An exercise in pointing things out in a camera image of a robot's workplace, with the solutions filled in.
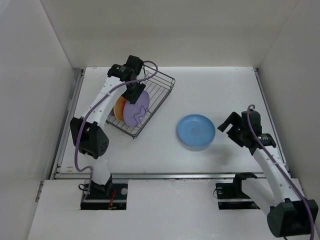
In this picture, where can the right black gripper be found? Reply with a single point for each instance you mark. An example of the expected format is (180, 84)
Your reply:
(234, 118)

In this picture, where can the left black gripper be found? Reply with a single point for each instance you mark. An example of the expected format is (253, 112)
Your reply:
(132, 96)

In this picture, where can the light purple plate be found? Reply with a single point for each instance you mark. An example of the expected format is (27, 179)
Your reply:
(133, 114)

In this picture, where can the blue plate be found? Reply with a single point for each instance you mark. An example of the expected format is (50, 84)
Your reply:
(196, 131)

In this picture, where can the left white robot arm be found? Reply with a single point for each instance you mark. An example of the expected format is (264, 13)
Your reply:
(87, 131)

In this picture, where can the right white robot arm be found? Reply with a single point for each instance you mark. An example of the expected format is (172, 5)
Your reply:
(288, 212)

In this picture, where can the orange plate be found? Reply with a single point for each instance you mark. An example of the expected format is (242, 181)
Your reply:
(120, 108)

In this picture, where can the yellow plate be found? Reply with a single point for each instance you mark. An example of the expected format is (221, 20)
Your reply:
(114, 109)

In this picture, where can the grey wire dish rack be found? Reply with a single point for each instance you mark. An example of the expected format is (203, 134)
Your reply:
(159, 88)

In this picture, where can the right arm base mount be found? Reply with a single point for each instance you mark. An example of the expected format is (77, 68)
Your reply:
(228, 199)

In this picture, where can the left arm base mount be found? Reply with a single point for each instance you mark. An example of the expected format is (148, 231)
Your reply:
(95, 200)

